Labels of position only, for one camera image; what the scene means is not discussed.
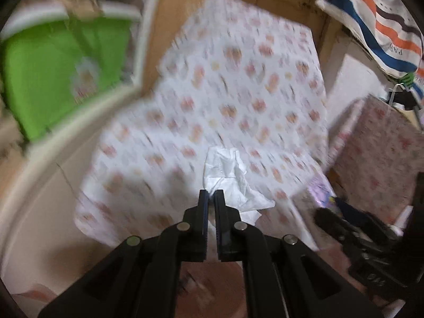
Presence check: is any green bag with daisy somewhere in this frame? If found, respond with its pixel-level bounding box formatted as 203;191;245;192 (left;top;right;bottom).
0;16;131;141

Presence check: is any colourful tissue pack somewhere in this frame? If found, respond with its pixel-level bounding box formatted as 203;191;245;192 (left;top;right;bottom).
308;174;337;207

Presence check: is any white curved frame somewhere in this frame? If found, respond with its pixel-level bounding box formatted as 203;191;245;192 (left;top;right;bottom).
0;0;166;255

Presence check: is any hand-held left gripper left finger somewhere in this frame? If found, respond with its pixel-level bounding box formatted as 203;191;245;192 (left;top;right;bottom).
37;189;210;318

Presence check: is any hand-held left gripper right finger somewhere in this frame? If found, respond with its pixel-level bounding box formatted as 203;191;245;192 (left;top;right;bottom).
214;189;385;318

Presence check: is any striped cloth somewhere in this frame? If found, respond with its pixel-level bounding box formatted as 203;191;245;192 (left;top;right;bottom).
316;0;424;83

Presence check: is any bear printed white cloth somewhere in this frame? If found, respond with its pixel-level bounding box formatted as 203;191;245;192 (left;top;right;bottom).
74;0;330;252

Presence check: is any pink patterned box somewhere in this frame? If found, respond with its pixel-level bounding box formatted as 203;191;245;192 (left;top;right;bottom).
328;94;424;226

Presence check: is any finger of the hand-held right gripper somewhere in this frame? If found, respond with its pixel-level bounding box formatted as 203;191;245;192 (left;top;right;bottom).
333;197;390;234
314;207;363;250

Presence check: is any white tissue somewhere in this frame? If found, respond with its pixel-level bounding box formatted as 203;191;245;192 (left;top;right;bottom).
203;147;275;222

